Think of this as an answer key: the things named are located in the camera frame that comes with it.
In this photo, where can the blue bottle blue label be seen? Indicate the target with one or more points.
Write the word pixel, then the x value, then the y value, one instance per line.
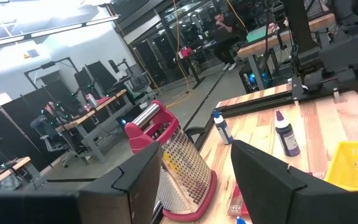
pixel 240 221
pixel 224 130

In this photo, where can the violet tipped bottle violet label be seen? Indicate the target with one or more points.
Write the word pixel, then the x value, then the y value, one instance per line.
pixel 286 137

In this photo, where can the blue lit computer case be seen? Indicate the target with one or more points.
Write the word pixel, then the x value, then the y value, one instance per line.
pixel 253 79

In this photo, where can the yellow slotted plastic basket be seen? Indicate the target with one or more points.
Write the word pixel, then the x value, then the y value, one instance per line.
pixel 353 165

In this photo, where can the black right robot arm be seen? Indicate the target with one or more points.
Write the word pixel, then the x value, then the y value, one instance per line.
pixel 343 62

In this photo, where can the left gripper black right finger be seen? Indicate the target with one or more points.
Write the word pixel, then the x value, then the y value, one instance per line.
pixel 291 199

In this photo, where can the red flat packet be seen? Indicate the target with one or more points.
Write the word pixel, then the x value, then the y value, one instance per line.
pixel 236 202

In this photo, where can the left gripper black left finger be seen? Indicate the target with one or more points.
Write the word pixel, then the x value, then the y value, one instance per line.
pixel 110 202

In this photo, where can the green mat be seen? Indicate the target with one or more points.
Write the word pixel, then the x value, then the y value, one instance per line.
pixel 256 34

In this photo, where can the person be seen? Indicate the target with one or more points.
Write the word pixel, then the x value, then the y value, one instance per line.
pixel 51 110
pixel 225 34

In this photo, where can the black partition panel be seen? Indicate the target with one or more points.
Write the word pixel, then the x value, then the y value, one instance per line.
pixel 17 124

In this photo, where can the metal box grater red trim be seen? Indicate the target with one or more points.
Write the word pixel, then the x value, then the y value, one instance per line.
pixel 185 168

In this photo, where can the wooden workbench grey legs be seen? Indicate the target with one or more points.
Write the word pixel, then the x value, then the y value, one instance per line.
pixel 85 115
pixel 11 169

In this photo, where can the wooden workbench with green mat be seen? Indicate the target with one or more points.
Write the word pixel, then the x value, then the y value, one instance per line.
pixel 259 48

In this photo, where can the grey office chair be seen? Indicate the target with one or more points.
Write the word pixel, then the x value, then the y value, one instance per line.
pixel 47 137

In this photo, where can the black frame post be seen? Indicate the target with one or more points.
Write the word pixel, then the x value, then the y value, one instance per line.
pixel 300 25

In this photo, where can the red box on desk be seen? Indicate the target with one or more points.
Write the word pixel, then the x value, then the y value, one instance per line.
pixel 185 52

